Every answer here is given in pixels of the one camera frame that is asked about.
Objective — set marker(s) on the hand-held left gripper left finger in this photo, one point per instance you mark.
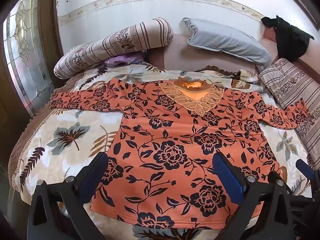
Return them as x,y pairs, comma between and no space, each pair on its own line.
93,177

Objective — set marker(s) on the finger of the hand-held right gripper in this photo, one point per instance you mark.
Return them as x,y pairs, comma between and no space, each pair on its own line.
303,168

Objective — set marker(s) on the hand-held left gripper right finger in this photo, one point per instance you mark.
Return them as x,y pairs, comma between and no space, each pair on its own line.
230,177

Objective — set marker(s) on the orange floral shirt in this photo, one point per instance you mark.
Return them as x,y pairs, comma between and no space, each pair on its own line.
162,130

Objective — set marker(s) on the leaf print blanket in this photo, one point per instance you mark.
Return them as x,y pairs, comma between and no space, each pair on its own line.
62,155

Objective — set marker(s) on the striped floral flat pillow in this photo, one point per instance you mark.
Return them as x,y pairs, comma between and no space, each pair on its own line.
287,80

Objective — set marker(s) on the purple cloth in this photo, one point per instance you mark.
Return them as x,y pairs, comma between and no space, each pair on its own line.
120,60

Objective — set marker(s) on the black cloth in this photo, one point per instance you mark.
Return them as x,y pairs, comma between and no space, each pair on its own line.
290,40

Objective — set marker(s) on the grey ruffled pillow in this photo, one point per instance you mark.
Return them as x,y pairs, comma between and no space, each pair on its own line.
225,45

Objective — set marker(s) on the striped floral bolster pillow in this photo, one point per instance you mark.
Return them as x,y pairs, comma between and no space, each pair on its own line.
112,45

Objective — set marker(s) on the brown bed sheet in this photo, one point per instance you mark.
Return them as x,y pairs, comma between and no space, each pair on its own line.
172,55

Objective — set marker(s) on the stained glass door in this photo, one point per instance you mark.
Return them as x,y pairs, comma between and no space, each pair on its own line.
25,55

